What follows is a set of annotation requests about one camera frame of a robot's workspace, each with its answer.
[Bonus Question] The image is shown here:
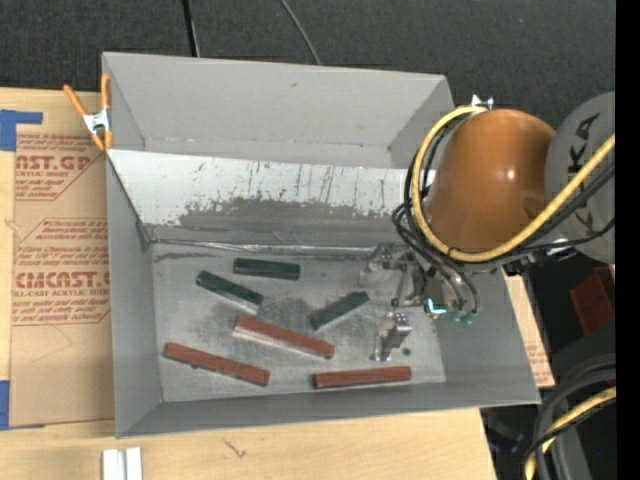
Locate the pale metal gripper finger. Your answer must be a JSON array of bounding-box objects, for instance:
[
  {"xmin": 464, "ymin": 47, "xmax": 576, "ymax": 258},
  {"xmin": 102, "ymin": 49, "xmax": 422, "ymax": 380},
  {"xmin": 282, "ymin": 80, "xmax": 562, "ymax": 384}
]
[
  {"xmin": 358, "ymin": 253, "xmax": 398, "ymax": 289},
  {"xmin": 371, "ymin": 311, "xmax": 415, "ymax": 363}
]

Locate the dark green flat block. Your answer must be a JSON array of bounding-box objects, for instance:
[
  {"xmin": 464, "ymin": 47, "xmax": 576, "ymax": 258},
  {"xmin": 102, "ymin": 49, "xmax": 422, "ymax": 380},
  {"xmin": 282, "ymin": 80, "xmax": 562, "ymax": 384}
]
[
  {"xmin": 195, "ymin": 269, "xmax": 265, "ymax": 307},
  {"xmin": 232, "ymin": 257, "xmax": 302, "ymax": 281},
  {"xmin": 309, "ymin": 290, "xmax": 372, "ymax": 331}
]

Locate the red-brown flat block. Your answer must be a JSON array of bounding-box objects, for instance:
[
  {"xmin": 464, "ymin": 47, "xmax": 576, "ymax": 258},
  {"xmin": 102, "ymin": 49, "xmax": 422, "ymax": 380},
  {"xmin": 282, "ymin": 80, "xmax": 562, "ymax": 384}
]
[
  {"xmin": 232, "ymin": 315, "xmax": 336, "ymax": 361},
  {"xmin": 312, "ymin": 365, "xmax": 413, "ymax": 390},
  {"xmin": 164, "ymin": 342, "xmax": 272, "ymax": 388}
]

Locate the grey metal bin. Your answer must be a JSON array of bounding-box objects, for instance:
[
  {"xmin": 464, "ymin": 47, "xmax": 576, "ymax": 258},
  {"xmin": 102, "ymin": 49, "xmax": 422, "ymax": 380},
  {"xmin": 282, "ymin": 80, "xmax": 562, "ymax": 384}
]
[{"xmin": 101, "ymin": 51, "xmax": 543, "ymax": 440}]

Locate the brown cardboard board, red print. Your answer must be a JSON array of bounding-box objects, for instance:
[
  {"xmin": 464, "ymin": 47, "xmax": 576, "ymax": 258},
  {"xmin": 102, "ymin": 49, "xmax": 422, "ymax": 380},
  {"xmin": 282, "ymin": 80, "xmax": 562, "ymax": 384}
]
[{"xmin": 0, "ymin": 86, "xmax": 557, "ymax": 430}]

